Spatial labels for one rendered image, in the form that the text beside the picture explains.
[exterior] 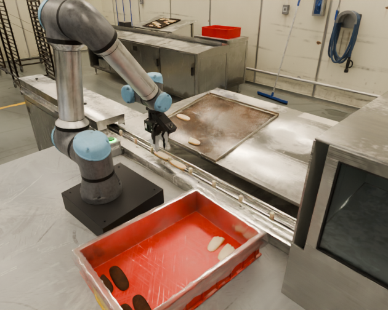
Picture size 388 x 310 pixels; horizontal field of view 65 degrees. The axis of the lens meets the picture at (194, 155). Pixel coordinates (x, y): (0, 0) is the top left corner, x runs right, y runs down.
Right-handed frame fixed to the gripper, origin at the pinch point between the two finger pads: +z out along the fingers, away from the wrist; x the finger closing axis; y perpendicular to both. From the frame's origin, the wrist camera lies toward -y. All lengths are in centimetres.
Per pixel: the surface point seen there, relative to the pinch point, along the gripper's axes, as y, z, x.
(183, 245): -46, 7, 33
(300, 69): 103, 46, -376
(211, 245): -54, 6, 27
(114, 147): 21.2, 1.9, 12.5
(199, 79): 169, 41, -217
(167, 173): -14.2, 3.5, 9.9
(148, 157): 2.4, 3.0, 6.3
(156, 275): -49, 7, 47
